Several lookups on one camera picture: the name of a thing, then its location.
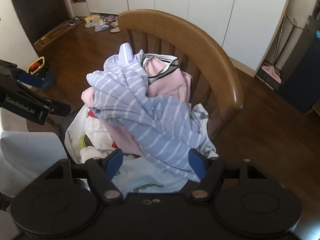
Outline pink garment with striped collar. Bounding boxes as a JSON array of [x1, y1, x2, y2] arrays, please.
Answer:
[[82, 55, 193, 160]]

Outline wooden board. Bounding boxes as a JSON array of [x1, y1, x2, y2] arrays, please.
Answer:
[[33, 21, 73, 52]]

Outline wooden chair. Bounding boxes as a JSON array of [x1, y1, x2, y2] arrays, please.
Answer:
[[117, 9, 245, 141]]

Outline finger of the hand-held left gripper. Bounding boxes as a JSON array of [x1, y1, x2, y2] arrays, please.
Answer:
[[49, 102, 72, 117], [0, 60, 45, 93]]

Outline dark brown door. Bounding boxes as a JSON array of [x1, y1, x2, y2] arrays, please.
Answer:
[[6, 0, 76, 45]]

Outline white garment with red patch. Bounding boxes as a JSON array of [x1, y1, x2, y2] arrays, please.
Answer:
[[64, 107, 121, 165]]

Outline white sneaker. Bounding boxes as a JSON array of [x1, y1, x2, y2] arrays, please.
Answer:
[[94, 21, 110, 32]]

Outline pink dustpan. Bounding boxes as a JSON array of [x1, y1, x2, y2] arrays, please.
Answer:
[[260, 64, 282, 84]]

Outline white cabinet doors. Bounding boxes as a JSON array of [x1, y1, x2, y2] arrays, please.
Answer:
[[81, 0, 292, 78]]

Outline broom handle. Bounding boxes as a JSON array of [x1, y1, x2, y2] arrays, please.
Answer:
[[272, 17, 296, 66]]

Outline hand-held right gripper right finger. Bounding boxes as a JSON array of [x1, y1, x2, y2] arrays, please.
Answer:
[[186, 148, 271, 203]]

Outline yellow black bag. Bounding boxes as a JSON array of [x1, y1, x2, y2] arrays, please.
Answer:
[[27, 56, 51, 77]]

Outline white garment with dark print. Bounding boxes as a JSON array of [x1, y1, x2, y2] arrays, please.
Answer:
[[191, 103, 219, 159]]

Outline purple white striped shirt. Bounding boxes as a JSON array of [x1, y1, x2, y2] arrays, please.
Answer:
[[86, 43, 208, 183]]

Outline pink sneaker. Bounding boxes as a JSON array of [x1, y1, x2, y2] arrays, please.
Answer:
[[100, 13, 118, 22]]

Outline dark blue appliance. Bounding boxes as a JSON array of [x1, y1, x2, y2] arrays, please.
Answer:
[[277, 12, 320, 113]]

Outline pale blue printed garment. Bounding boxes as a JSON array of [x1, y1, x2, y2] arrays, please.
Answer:
[[112, 154, 191, 194]]

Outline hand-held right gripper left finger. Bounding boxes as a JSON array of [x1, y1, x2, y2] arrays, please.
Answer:
[[45, 149, 124, 204]]

